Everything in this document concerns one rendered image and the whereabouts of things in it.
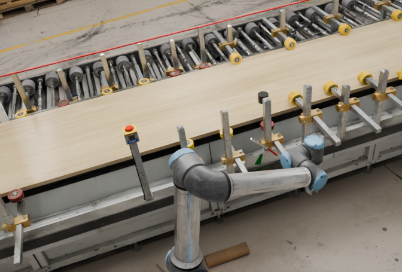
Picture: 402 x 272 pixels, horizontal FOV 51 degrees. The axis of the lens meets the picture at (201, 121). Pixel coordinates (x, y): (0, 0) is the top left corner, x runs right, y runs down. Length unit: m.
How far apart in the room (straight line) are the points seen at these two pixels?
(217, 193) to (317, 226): 1.75
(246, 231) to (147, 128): 1.08
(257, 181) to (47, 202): 1.47
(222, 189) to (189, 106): 1.34
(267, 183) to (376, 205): 1.80
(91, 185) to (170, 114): 0.67
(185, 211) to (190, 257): 0.28
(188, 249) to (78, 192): 1.01
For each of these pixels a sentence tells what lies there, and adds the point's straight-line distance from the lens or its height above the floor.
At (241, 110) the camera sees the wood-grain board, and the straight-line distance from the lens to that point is 2.68.
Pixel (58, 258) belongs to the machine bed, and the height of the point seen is 0.17.
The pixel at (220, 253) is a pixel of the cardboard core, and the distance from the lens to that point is 2.95.
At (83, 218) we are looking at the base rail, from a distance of 2.53.
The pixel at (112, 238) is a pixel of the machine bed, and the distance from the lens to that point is 3.07.
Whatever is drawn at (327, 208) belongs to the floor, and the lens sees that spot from 3.30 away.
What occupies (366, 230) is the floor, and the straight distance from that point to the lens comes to 3.22.
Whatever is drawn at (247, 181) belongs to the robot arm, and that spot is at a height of 1.34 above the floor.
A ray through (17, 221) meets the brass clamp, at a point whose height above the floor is 0.84.
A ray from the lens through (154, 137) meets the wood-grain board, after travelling 2.58.
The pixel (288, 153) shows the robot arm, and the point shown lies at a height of 1.19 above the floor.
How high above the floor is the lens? 2.50
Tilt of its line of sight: 37 degrees down
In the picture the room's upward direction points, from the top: 9 degrees counter-clockwise
